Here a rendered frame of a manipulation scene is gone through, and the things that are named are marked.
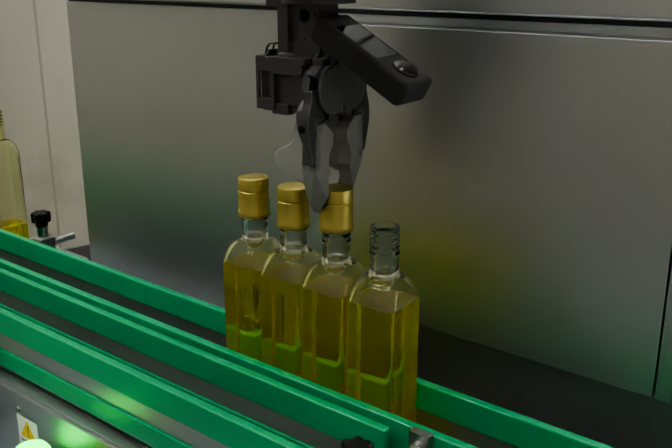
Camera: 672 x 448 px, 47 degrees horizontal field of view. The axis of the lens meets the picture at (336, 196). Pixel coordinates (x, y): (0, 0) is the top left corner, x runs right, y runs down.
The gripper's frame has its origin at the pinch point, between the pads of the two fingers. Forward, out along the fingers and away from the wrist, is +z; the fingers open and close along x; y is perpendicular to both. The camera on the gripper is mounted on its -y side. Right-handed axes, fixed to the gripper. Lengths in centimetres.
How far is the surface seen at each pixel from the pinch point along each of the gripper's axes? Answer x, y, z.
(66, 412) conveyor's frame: 14.2, 28.8, 28.2
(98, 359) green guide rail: 13.4, 22.8, 19.8
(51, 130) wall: -143, 269, 50
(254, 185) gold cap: 0.7, 10.3, 0.5
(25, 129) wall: -133, 273, 49
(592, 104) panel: -12.0, -20.8, -9.7
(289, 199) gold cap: 1.4, 4.9, 0.9
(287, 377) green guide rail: 4.0, 3.4, 19.7
